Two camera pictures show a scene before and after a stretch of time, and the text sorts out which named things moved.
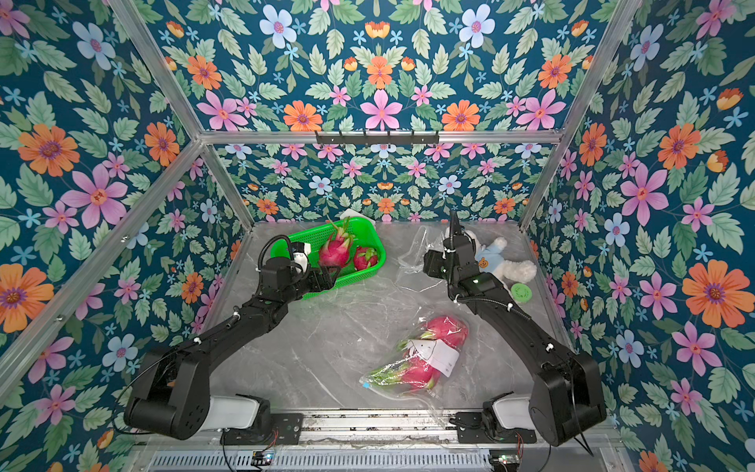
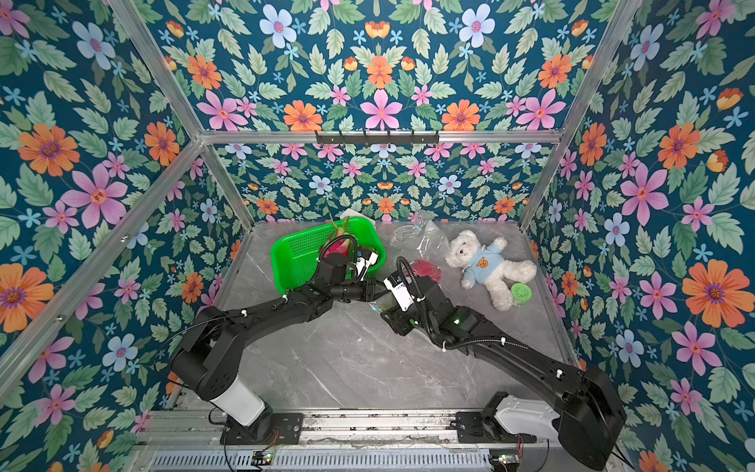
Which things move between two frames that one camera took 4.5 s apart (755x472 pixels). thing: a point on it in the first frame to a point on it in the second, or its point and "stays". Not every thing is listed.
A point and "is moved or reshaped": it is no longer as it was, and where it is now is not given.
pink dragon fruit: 446,328 is moved or reshaped
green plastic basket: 367,250 stays
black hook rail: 377,139 stays
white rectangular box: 350,212 stays
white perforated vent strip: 444,460 stays
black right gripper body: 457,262 to 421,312
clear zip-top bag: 412,259 is moved or reshaped
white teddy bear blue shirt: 489,261 stays
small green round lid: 521,292 stays
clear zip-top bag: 429,362 to 425,265
